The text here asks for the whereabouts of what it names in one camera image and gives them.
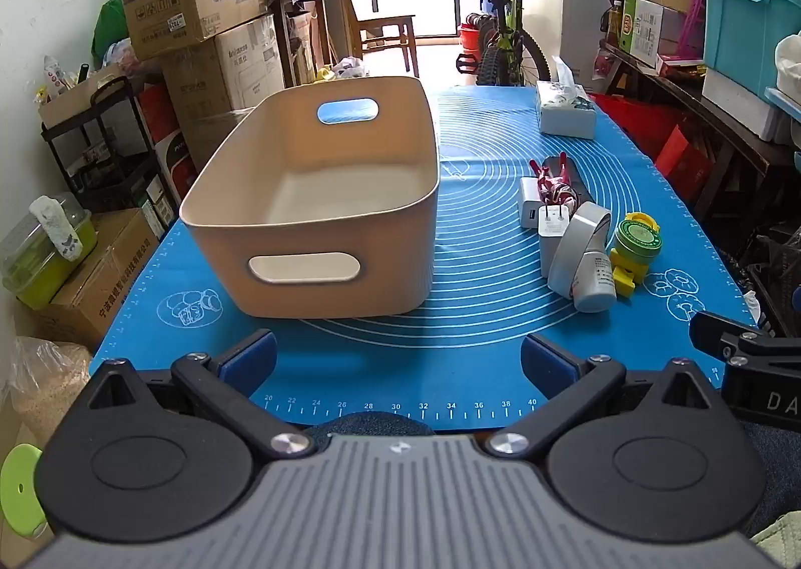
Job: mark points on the knotted white plastic bag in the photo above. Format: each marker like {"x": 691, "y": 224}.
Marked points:
{"x": 349, "y": 67}

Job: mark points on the white chest freezer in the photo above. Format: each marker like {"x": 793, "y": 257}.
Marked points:
{"x": 576, "y": 12}

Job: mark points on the brown printed cardboard box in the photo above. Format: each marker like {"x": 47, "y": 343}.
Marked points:
{"x": 94, "y": 294}

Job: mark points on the white patterned tissue box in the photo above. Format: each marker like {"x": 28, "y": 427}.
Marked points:
{"x": 566, "y": 112}

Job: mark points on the green round disc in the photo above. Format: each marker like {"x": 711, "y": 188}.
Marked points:
{"x": 22, "y": 487}

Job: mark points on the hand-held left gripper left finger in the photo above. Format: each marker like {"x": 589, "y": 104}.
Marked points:
{"x": 250, "y": 356}

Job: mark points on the plastic-wrapped cardboard box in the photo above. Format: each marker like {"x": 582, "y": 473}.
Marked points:
{"x": 244, "y": 68}

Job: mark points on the white foam box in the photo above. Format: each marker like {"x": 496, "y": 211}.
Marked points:
{"x": 738, "y": 106}

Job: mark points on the white tube with label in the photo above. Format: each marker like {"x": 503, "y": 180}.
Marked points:
{"x": 594, "y": 287}

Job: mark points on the green and black bicycle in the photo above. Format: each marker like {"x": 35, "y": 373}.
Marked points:
{"x": 500, "y": 12}

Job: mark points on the teal plastic storage crate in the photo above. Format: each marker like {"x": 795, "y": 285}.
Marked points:
{"x": 738, "y": 37}

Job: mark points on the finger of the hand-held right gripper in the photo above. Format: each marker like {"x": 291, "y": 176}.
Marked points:
{"x": 719, "y": 337}

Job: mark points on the blue silicone baking mat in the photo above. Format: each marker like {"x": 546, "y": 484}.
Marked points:
{"x": 475, "y": 294}

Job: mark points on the wooden chair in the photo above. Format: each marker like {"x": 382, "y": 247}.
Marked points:
{"x": 388, "y": 37}

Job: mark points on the green and white carton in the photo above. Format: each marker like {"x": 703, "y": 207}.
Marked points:
{"x": 644, "y": 31}

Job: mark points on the clear bag of grain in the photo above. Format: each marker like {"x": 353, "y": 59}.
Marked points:
{"x": 50, "y": 381}

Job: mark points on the red toy figure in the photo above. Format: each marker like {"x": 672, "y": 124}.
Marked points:
{"x": 554, "y": 184}

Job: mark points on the small white charger block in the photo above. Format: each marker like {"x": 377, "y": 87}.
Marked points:
{"x": 530, "y": 200}

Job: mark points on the red plastic bucket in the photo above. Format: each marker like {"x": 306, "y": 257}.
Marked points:
{"x": 470, "y": 37}

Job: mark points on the black metal rack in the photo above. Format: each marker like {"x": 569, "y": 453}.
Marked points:
{"x": 119, "y": 106}

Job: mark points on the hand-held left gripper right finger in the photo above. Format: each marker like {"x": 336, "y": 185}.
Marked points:
{"x": 545, "y": 359}

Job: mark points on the black oblong case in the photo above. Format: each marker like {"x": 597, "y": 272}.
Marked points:
{"x": 582, "y": 184}

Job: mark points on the red paper bag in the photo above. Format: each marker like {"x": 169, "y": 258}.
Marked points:
{"x": 682, "y": 156}

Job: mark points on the white charger with prongs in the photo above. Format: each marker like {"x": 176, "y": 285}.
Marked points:
{"x": 554, "y": 237}

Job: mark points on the dark wooden side table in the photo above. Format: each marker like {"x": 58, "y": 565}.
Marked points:
{"x": 719, "y": 106}

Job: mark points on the small cardboard box of clutter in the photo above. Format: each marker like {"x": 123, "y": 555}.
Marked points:
{"x": 75, "y": 97}

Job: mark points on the beige plastic storage bin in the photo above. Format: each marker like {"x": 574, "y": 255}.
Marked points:
{"x": 313, "y": 181}

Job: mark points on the green plastic food container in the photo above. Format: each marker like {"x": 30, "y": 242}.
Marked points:
{"x": 37, "y": 287}

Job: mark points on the white tape roll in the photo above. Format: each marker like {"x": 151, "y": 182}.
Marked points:
{"x": 579, "y": 244}

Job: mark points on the red and white carton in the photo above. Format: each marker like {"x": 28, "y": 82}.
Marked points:
{"x": 169, "y": 150}

